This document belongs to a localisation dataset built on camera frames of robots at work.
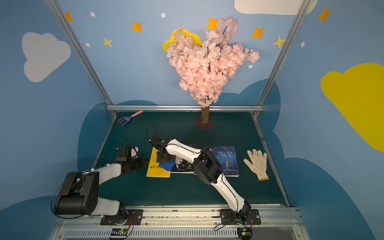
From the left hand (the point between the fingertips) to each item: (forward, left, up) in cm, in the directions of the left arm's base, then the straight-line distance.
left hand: (150, 158), depth 93 cm
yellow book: (-7, -4, -1) cm, 8 cm away
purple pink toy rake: (+33, +26, -1) cm, 42 cm away
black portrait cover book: (-5, -21, -1) cm, 21 cm away
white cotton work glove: (-2, -69, -2) cm, 69 cm away
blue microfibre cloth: (-6, -13, +2) cm, 14 cm away
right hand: (0, -10, -1) cm, 10 cm away
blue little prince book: (+3, -50, -1) cm, 50 cm away
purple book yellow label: (-8, -29, -1) cm, 30 cm away
